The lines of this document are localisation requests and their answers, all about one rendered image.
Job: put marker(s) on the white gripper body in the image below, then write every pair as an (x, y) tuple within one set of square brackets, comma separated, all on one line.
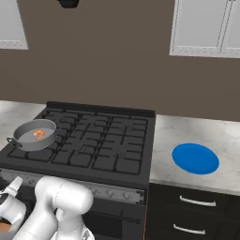
[(15, 185)]

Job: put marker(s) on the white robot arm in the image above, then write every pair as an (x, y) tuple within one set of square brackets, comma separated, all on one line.
[(62, 195)]

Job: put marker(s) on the grey stove knob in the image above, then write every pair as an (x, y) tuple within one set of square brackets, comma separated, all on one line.
[(31, 181), (126, 196), (110, 192)]

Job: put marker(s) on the orange shrimp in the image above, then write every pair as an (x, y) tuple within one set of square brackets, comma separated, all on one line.
[(38, 135)]

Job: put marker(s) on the black gas stove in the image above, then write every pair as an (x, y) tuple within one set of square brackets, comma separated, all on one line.
[(103, 140)]

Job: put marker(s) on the black oven door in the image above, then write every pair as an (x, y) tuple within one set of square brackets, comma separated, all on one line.
[(125, 228)]

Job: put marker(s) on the black drawer front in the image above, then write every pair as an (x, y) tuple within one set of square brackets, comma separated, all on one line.
[(162, 229), (168, 200)]

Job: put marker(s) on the blue plate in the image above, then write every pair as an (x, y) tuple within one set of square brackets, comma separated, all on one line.
[(195, 158)]

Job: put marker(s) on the black range hood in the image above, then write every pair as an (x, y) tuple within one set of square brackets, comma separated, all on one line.
[(68, 3)]

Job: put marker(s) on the white wall cupboard door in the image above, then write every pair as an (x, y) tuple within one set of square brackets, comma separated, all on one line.
[(200, 26), (11, 22), (235, 26)]

